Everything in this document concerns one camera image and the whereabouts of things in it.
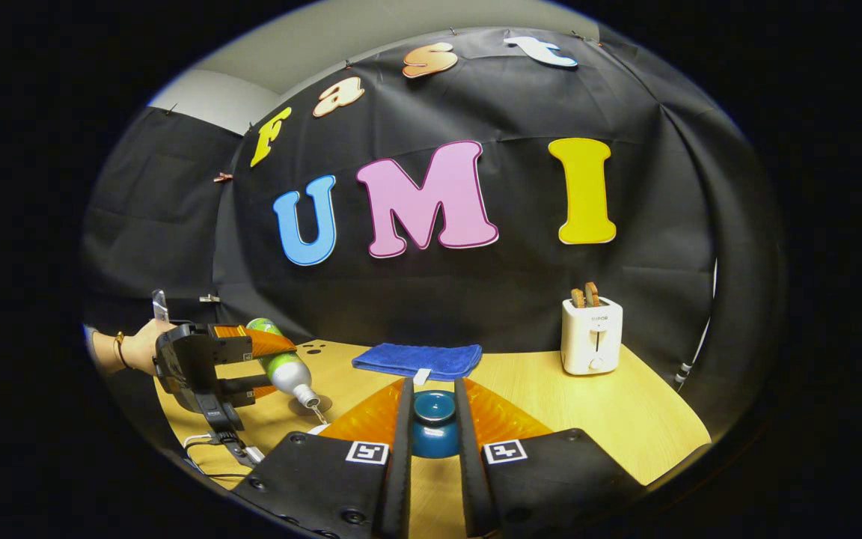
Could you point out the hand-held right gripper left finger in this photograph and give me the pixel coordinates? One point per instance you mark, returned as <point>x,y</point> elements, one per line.
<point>399,479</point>

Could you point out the blue folded towel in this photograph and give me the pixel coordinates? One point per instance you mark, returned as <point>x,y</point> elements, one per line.
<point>416,358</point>

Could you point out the white toaster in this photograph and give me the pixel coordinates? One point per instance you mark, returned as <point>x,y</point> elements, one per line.
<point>590,337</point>

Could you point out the silver green label water bottle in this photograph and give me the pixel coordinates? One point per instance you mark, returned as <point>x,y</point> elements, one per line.
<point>285,367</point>

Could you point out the silver metal clip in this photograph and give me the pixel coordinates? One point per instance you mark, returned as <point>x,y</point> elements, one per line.
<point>209,298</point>

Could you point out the black backdrop cloth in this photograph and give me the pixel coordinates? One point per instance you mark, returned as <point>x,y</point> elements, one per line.
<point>476,299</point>

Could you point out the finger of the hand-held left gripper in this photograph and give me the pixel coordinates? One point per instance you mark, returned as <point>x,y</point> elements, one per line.
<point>240,391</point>
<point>266,346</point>

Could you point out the brown bread slice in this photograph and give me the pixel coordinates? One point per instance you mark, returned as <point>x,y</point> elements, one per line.
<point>578,298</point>
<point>592,293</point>

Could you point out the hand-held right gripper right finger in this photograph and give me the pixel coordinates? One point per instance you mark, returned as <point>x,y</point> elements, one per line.
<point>468,479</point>

